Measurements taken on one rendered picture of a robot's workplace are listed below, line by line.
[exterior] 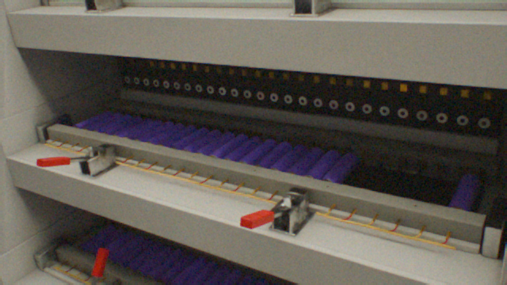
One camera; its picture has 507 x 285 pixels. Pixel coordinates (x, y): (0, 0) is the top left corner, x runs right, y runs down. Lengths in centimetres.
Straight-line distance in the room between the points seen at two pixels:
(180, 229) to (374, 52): 27
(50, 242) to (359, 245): 52
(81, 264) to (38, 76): 27
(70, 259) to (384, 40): 55
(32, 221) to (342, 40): 54
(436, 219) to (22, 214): 56
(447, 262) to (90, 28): 44
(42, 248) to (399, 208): 55
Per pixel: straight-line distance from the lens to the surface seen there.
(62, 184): 64
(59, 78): 76
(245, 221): 38
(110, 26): 56
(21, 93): 73
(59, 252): 78
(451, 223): 42
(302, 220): 45
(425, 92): 53
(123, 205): 56
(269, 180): 48
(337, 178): 49
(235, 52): 45
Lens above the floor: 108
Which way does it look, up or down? 9 degrees down
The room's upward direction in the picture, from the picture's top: 5 degrees clockwise
